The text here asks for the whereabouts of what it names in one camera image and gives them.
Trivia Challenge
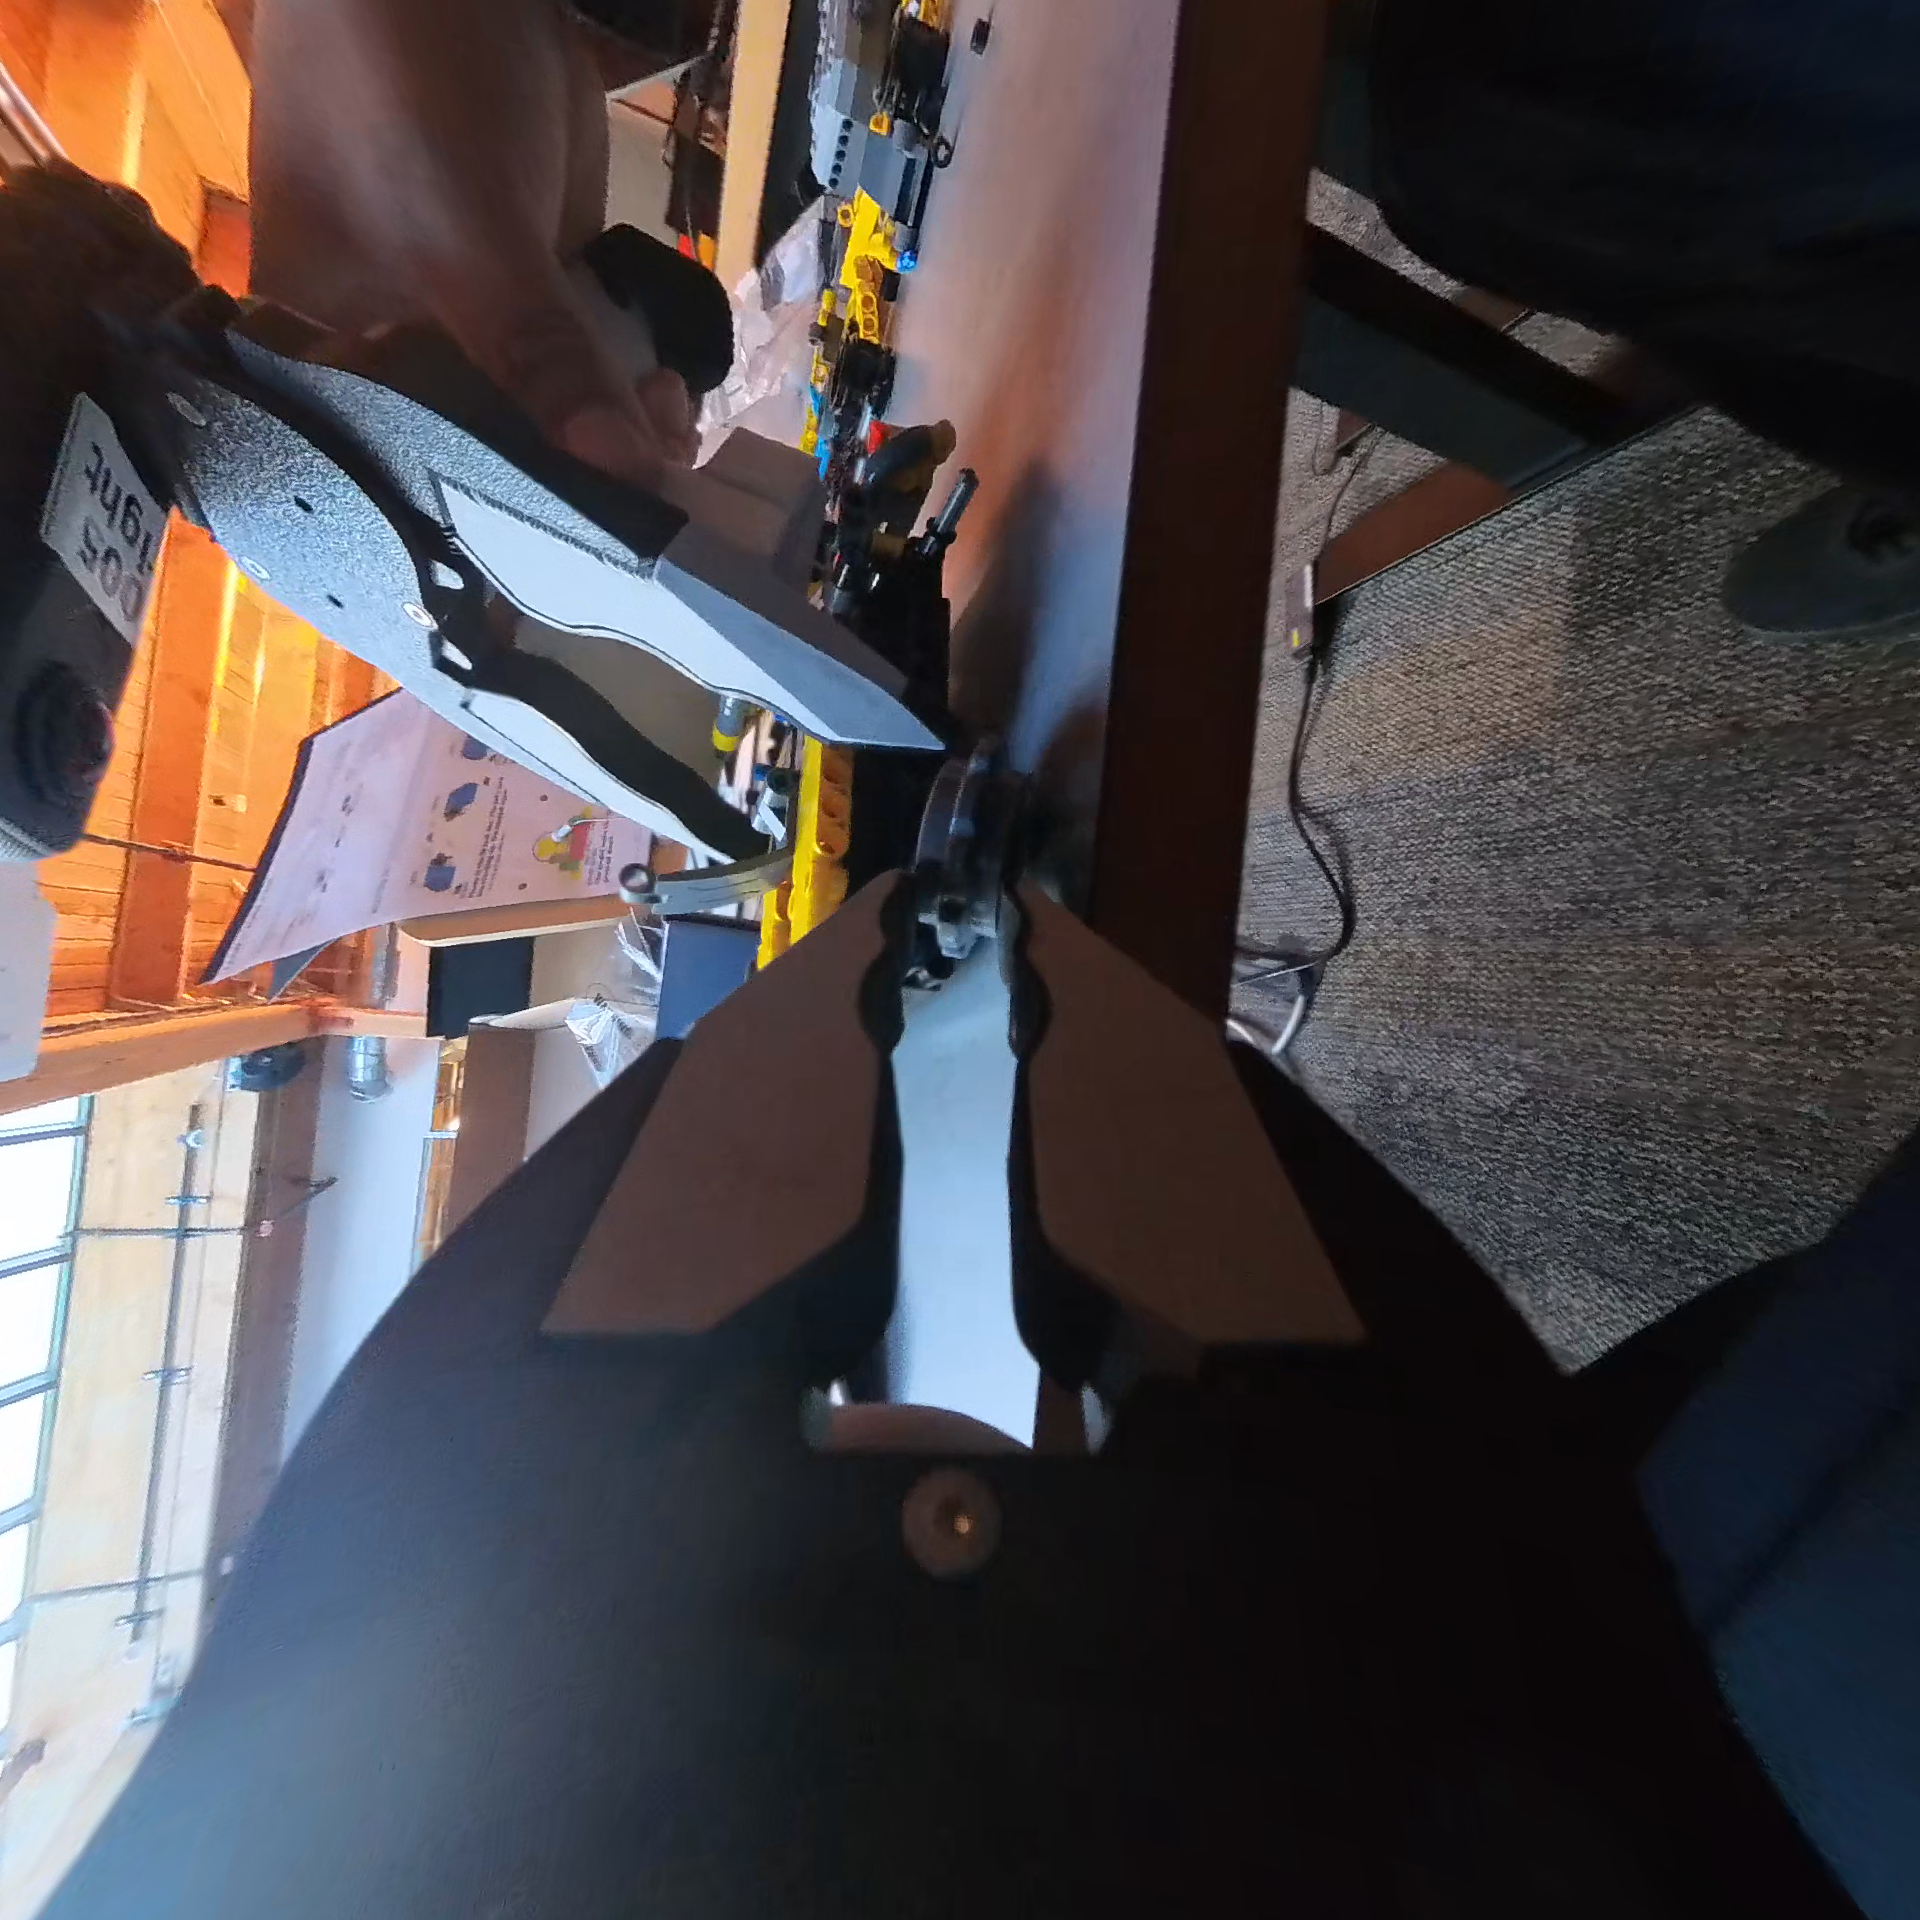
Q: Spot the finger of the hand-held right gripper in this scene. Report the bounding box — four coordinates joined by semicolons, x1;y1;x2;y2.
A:
461;646;762;866
422;469;951;753

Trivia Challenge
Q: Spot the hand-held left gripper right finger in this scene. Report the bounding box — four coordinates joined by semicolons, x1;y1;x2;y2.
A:
1006;884;1368;1353

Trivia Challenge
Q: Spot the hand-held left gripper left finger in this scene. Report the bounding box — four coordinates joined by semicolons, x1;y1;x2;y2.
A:
536;871;912;1340

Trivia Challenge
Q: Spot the yellow toy brick vehicle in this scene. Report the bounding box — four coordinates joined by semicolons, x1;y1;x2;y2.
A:
618;421;992;985

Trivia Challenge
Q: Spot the grey desk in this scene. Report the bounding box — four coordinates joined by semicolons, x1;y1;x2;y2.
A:
718;0;1334;1466

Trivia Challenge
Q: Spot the person's right hand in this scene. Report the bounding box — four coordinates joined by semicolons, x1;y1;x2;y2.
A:
244;0;706;473

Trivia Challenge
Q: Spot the instruction booklet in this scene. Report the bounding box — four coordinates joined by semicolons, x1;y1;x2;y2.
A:
198;687;664;987

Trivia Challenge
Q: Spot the pile of toy brick parts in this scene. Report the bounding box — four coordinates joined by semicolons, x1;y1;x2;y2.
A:
796;0;999;452

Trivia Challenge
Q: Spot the window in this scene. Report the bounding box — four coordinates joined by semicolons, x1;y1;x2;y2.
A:
0;1094;92;1667

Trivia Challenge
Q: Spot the person's grey shoe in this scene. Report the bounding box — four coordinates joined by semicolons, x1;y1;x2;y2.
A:
1719;481;1920;643

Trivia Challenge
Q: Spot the black cable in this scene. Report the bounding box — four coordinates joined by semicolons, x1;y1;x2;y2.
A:
1279;421;1363;975

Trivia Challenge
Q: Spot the dark desk frame bar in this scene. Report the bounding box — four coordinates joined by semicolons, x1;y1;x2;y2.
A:
1295;223;1696;490

